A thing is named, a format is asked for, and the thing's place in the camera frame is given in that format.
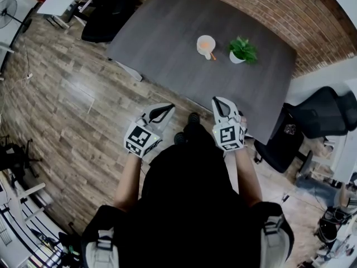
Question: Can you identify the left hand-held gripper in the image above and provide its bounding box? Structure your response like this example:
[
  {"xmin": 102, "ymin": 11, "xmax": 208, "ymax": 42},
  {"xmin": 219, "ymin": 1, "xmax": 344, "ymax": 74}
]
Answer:
[{"xmin": 123, "ymin": 102, "xmax": 176, "ymax": 159}]

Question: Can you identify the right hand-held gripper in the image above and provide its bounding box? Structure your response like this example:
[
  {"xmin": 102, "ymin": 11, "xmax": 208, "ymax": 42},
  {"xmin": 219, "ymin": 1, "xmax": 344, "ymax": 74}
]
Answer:
[{"xmin": 211, "ymin": 95, "xmax": 248, "ymax": 152}]

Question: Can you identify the white cup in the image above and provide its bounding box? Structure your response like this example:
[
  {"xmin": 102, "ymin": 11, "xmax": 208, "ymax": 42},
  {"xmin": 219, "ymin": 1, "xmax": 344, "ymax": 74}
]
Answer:
[{"xmin": 196, "ymin": 35, "xmax": 217, "ymax": 60}]

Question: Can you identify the person's left forearm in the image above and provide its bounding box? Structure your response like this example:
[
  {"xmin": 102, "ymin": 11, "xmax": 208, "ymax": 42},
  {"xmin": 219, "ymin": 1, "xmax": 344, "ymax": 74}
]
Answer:
[{"xmin": 113, "ymin": 152, "xmax": 145, "ymax": 212}]

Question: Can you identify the person's right forearm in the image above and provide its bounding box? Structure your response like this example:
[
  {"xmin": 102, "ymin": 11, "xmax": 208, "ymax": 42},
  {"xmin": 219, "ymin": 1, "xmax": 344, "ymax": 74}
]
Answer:
[{"xmin": 233, "ymin": 147, "xmax": 264, "ymax": 208}]

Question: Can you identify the person's right hand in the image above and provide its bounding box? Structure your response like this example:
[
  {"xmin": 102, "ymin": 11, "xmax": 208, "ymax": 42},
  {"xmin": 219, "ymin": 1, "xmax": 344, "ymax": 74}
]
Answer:
[{"xmin": 238, "ymin": 115, "xmax": 249, "ymax": 136}]

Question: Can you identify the white table leg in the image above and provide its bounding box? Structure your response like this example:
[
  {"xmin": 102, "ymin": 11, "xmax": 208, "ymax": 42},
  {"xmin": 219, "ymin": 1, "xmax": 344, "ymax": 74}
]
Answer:
[{"xmin": 107, "ymin": 56, "xmax": 143, "ymax": 82}]

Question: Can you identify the green plant in white pot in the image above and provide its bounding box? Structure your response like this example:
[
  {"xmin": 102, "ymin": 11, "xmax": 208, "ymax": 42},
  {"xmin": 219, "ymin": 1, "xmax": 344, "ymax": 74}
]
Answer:
[{"xmin": 228, "ymin": 36, "xmax": 259, "ymax": 65}]

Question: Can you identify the black mesh office chair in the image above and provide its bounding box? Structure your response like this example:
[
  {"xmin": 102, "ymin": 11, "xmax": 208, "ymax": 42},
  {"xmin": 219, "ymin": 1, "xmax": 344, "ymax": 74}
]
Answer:
[
  {"xmin": 253, "ymin": 87, "xmax": 349, "ymax": 174},
  {"xmin": 334, "ymin": 91, "xmax": 357, "ymax": 132},
  {"xmin": 81, "ymin": 0, "xmax": 135, "ymax": 44}
]

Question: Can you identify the person's black clothed body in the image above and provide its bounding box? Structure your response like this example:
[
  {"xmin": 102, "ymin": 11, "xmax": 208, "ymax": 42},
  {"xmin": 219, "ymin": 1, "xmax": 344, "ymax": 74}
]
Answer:
[{"xmin": 80, "ymin": 123, "xmax": 295, "ymax": 268}]

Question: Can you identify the white cabinet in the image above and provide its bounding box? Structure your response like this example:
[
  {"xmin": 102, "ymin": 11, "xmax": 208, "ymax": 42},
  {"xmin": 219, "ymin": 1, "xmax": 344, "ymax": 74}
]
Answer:
[{"xmin": 333, "ymin": 132, "xmax": 357, "ymax": 184}]

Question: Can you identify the black swivel chair base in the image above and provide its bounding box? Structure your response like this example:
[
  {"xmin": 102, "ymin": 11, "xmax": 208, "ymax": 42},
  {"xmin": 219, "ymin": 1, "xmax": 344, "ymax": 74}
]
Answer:
[{"xmin": 0, "ymin": 137, "xmax": 42, "ymax": 179}]

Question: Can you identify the black glossy helmet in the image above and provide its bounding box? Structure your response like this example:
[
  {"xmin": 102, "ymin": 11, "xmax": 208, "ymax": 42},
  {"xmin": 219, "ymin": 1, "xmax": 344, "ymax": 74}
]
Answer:
[{"xmin": 319, "ymin": 219, "xmax": 339, "ymax": 243}]

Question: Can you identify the black standing fan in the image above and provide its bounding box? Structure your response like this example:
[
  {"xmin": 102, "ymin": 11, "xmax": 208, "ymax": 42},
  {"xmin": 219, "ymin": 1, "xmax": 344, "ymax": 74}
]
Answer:
[{"xmin": 0, "ymin": 0, "xmax": 33, "ymax": 34}]

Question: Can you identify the grey shoulder strap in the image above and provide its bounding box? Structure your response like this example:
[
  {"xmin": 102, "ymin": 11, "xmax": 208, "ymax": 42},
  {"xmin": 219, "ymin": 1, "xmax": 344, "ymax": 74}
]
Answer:
[
  {"xmin": 258, "ymin": 215, "xmax": 291, "ymax": 268},
  {"xmin": 85, "ymin": 227, "xmax": 118, "ymax": 268}
]

